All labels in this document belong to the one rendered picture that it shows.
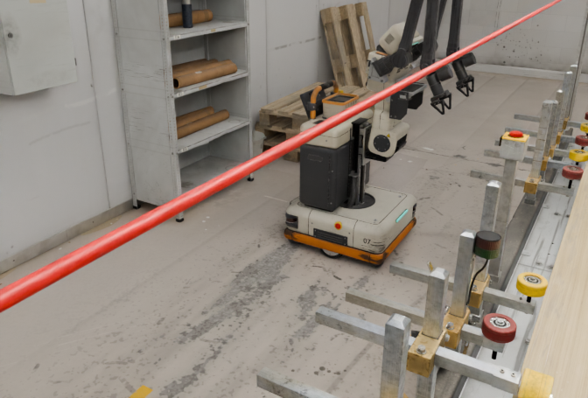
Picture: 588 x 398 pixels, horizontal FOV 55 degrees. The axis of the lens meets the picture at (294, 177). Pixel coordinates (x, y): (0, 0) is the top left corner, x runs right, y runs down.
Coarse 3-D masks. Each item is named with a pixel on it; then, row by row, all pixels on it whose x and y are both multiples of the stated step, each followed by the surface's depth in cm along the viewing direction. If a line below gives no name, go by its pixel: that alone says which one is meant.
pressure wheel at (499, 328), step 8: (488, 320) 141; (496, 320) 141; (504, 320) 141; (512, 320) 141; (488, 328) 139; (496, 328) 138; (504, 328) 138; (512, 328) 138; (488, 336) 139; (496, 336) 138; (504, 336) 137; (512, 336) 138; (496, 352) 143
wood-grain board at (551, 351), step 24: (576, 216) 198; (576, 240) 182; (576, 264) 167; (552, 288) 156; (576, 288) 156; (552, 312) 145; (576, 312) 145; (552, 336) 136; (576, 336) 136; (528, 360) 128; (552, 360) 128; (576, 360) 128; (576, 384) 121
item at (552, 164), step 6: (486, 150) 279; (492, 150) 278; (498, 150) 278; (486, 156) 280; (492, 156) 278; (498, 156) 277; (528, 156) 272; (522, 162) 272; (528, 162) 270; (552, 162) 265; (558, 162) 264; (564, 162) 264; (558, 168) 264
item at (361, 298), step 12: (348, 300) 161; (360, 300) 159; (372, 300) 157; (384, 300) 157; (384, 312) 156; (396, 312) 154; (408, 312) 152; (420, 312) 152; (420, 324) 151; (468, 336) 145; (480, 336) 143; (492, 348) 142
